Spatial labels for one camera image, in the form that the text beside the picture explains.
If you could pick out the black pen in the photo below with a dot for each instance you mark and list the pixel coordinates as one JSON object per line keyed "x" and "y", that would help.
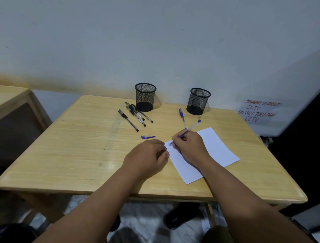
{"x": 133, "y": 110}
{"x": 136, "y": 116}
{"x": 142, "y": 114}
{"x": 128, "y": 120}

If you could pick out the blue pen cap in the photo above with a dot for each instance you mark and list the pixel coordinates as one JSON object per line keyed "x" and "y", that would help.
{"x": 147, "y": 137}

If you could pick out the person's left thumb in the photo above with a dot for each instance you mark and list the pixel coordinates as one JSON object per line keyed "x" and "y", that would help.
{"x": 165, "y": 155}

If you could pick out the person's right thumb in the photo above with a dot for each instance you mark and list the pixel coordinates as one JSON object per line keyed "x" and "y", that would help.
{"x": 177, "y": 144}

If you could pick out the person's olive trouser leg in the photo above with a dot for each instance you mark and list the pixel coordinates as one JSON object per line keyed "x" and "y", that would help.
{"x": 217, "y": 235}

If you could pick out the person's left forearm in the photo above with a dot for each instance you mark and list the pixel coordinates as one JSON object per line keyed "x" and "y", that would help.
{"x": 100, "y": 207}

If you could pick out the person's right hand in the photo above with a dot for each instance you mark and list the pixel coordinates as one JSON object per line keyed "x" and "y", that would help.
{"x": 191, "y": 149}

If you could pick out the person's right forearm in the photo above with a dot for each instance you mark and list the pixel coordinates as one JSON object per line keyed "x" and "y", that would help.
{"x": 245, "y": 205}

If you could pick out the person's black shoe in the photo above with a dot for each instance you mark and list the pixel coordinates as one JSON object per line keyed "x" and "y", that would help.
{"x": 181, "y": 215}

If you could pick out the person's left hand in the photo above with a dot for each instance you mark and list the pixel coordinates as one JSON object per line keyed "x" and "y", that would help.
{"x": 142, "y": 160}

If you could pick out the white handwritten sign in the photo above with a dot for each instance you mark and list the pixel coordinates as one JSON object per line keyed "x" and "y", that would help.
{"x": 258, "y": 111}

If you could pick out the light wooden table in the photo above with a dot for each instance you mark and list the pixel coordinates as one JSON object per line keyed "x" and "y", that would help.
{"x": 82, "y": 150}

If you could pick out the white paper sheet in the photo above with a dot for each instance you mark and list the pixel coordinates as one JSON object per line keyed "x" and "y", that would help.
{"x": 217, "y": 147}

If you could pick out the black mesh pen cup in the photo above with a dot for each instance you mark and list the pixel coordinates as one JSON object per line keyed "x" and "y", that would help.
{"x": 198, "y": 101}
{"x": 145, "y": 97}

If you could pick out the wooden side table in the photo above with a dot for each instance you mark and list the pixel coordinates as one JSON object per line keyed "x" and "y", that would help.
{"x": 17, "y": 110}

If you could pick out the capped blue pen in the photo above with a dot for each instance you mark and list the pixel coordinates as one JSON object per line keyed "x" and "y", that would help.
{"x": 182, "y": 117}

